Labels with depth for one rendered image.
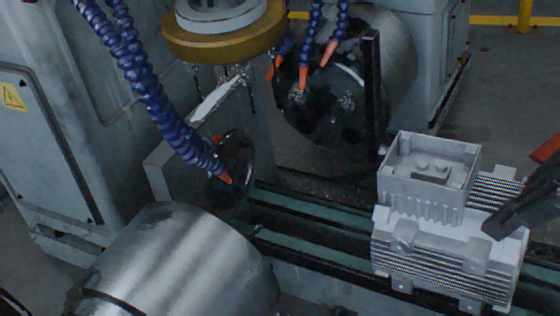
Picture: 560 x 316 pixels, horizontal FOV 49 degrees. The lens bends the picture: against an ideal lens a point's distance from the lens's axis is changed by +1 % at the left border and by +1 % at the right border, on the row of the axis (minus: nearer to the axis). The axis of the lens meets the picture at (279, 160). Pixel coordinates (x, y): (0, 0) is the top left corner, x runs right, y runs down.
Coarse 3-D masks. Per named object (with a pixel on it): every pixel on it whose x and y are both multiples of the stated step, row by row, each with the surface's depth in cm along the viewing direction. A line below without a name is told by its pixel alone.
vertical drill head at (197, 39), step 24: (192, 0) 82; (216, 0) 81; (240, 0) 82; (264, 0) 84; (168, 24) 86; (192, 24) 82; (216, 24) 81; (240, 24) 82; (264, 24) 82; (168, 48) 86; (192, 48) 81; (216, 48) 80; (240, 48) 81; (264, 48) 83; (192, 72) 91; (240, 72) 86
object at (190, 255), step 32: (128, 224) 86; (160, 224) 80; (192, 224) 80; (224, 224) 81; (128, 256) 77; (160, 256) 76; (192, 256) 77; (224, 256) 78; (256, 256) 81; (96, 288) 74; (128, 288) 73; (160, 288) 73; (192, 288) 74; (224, 288) 77; (256, 288) 80
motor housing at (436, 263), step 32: (480, 192) 85; (512, 192) 84; (384, 224) 89; (448, 224) 85; (480, 224) 84; (384, 256) 89; (416, 256) 87; (448, 256) 84; (448, 288) 88; (480, 288) 84; (512, 288) 83
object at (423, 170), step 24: (408, 144) 90; (432, 144) 90; (456, 144) 88; (384, 168) 86; (408, 168) 89; (432, 168) 87; (456, 168) 88; (384, 192) 87; (408, 192) 85; (432, 192) 83; (456, 192) 81; (408, 216) 87; (432, 216) 86; (456, 216) 83
